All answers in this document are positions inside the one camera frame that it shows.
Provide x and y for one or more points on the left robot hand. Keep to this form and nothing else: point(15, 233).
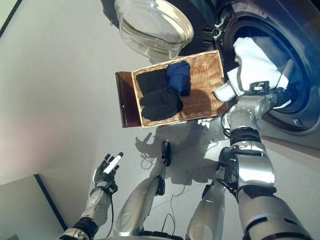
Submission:
point(105, 175)

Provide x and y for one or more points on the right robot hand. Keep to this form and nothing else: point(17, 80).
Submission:
point(281, 100)

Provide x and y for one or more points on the white garment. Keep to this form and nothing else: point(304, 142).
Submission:
point(255, 62)

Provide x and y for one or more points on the black garment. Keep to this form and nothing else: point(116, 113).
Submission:
point(151, 80)
point(162, 105)

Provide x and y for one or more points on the navy blue garment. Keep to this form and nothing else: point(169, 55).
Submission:
point(178, 77)

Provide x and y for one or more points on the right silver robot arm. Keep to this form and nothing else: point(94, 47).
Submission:
point(252, 160)

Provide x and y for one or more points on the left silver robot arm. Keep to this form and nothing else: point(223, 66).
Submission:
point(97, 205)

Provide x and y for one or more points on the grey front-loading washing machine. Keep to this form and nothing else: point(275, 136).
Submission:
point(300, 120)

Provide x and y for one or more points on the left silver robot leg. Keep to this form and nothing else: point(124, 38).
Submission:
point(140, 197)

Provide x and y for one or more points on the silver robot leg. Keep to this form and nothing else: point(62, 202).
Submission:
point(210, 212)
point(140, 197)

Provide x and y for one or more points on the beige washer base plinth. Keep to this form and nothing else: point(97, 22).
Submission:
point(300, 152)

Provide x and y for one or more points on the black baseboard strip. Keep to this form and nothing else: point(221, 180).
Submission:
point(50, 200)
point(10, 17)

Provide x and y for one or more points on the grey robot torso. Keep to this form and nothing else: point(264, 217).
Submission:
point(150, 236)

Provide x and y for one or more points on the large wicker laundry basket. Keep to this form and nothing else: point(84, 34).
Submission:
point(205, 75)

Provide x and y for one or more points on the folded black garment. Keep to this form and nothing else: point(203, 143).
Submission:
point(151, 80)

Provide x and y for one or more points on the right silver robot leg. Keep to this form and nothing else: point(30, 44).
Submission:
point(210, 212)

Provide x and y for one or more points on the round glass washer door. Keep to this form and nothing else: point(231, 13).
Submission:
point(155, 30)

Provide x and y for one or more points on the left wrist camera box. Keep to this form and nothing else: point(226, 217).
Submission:
point(112, 189)

